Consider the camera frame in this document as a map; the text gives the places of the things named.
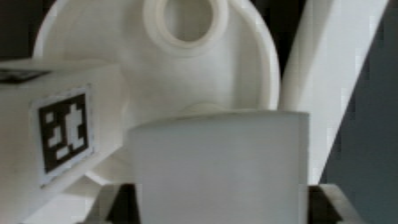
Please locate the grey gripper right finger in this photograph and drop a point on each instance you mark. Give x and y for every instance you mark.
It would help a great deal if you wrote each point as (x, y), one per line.
(332, 208)

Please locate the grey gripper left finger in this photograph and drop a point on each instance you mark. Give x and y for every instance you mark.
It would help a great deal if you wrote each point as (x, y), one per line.
(99, 215)

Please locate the white stool leg front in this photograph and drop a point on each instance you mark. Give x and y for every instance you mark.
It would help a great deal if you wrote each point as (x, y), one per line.
(218, 167)

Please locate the white stool leg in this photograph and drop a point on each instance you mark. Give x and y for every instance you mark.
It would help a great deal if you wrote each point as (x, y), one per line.
(218, 167)
(60, 128)

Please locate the white round stool seat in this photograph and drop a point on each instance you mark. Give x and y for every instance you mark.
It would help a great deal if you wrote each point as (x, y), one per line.
(190, 47)

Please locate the white front fence bar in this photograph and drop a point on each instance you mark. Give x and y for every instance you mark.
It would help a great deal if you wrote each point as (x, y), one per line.
(64, 210)

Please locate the white fence bar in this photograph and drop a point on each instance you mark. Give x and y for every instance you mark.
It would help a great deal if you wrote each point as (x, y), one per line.
(332, 41)
(64, 210)

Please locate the white right fence bar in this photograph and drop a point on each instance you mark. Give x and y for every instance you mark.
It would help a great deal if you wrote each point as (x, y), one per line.
(332, 41)

